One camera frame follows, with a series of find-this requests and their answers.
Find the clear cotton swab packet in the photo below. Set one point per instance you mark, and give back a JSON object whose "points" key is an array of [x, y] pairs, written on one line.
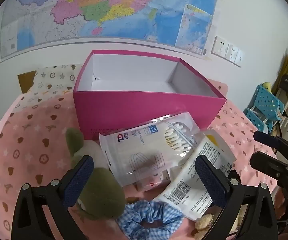
{"points": [[134, 150]]}

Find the blue plastic rack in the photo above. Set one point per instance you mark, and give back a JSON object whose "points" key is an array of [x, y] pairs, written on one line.
{"points": [[266, 101]]}

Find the pink printed blanket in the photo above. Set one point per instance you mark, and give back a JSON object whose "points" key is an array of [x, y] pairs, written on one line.
{"points": [[28, 140]]}

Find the green plush toy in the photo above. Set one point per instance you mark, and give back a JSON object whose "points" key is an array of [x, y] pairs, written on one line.
{"points": [[101, 192]]}

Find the white wall switch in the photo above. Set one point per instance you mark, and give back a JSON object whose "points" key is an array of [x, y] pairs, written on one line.
{"points": [[240, 58]]}

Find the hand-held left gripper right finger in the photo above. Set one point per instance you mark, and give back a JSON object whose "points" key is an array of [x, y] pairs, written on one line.
{"points": [[209, 177]]}

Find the blue gingham scrunchie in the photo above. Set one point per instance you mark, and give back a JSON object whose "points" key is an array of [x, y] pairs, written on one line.
{"points": [[134, 215]]}

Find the colourful wall map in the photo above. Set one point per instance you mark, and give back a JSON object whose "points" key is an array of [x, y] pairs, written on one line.
{"points": [[108, 5]]}

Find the pink cardboard box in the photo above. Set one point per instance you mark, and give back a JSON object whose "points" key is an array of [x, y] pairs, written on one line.
{"points": [[146, 107]]}

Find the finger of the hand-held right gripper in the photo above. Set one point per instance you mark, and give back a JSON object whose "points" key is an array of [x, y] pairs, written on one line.
{"points": [[261, 161], [262, 136]]}

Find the white barcode packet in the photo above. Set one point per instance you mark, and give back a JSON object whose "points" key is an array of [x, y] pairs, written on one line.
{"points": [[184, 185]]}

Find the white wall socket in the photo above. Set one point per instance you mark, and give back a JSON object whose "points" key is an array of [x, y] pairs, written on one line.
{"points": [[220, 45], [231, 52]]}

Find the white star printed pillow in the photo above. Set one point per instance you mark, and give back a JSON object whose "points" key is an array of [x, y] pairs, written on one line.
{"points": [[51, 82]]}

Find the beige fluffy plush toy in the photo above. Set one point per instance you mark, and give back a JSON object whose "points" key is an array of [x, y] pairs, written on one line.
{"points": [[204, 225]]}

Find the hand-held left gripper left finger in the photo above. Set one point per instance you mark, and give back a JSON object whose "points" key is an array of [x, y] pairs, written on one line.
{"points": [[80, 177]]}

